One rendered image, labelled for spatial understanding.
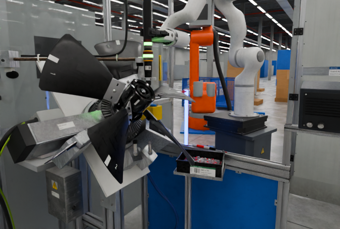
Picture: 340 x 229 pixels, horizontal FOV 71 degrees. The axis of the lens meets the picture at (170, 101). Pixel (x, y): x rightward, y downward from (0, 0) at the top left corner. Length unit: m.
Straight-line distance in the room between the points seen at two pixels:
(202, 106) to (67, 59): 4.19
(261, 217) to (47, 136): 1.08
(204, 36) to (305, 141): 3.11
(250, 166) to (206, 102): 3.71
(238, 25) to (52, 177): 1.25
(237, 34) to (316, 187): 1.86
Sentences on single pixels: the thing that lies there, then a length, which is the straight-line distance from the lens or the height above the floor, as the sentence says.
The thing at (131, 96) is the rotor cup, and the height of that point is 1.20.
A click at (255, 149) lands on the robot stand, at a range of 1.50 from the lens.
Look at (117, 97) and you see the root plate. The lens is 0.97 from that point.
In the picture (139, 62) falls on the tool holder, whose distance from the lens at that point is 1.05.
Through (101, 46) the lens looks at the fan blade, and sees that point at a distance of 1.19.
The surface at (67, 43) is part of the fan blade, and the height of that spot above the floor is 1.40.
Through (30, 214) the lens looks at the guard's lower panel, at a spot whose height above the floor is 0.48.
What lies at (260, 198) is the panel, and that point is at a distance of 1.38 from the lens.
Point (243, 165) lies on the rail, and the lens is 1.31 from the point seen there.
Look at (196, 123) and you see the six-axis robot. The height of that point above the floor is 0.17.
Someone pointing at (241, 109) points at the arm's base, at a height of 1.05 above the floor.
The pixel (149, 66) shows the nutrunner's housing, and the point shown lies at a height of 1.32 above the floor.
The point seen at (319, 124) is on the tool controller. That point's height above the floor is 1.08.
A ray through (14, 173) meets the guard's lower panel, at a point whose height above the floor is 0.75.
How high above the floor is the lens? 1.31
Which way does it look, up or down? 8 degrees down
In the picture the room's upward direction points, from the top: straight up
